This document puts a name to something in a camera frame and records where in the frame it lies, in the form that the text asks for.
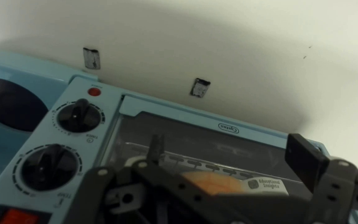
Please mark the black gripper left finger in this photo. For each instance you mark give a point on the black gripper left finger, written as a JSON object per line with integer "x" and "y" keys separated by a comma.
{"x": 156, "y": 151}

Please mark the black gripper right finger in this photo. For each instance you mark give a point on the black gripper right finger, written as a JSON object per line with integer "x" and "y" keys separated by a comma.
{"x": 305, "y": 160}

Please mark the glass oven door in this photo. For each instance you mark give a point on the glass oven door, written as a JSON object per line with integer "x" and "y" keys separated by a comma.
{"x": 212, "y": 141}

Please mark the white door sticker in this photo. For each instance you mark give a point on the white door sticker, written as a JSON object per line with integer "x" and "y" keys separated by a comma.
{"x": 267, "y": 186}

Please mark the black oven knob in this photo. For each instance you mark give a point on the black oven knob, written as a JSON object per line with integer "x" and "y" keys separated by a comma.
{"x": 80, "y": 117}
{"x": 49, "y": 167}

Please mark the red oven indicator light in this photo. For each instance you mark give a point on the red oven indicator light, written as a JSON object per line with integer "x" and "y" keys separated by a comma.
{"x": 93, "y": 91}

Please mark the light blue toaster oven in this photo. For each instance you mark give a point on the light blue toaster oven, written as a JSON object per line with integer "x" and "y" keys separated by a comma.
{"x": 5, "y": 166}

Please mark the small wall marker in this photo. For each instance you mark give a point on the small wall marker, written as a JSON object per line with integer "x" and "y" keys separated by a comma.
{"x": 92, "y": 58}
{"x": 199, "y": 88}

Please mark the red oven switch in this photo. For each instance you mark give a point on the red oven switch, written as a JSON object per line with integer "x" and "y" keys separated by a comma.
{"x": 19, "y": 217}

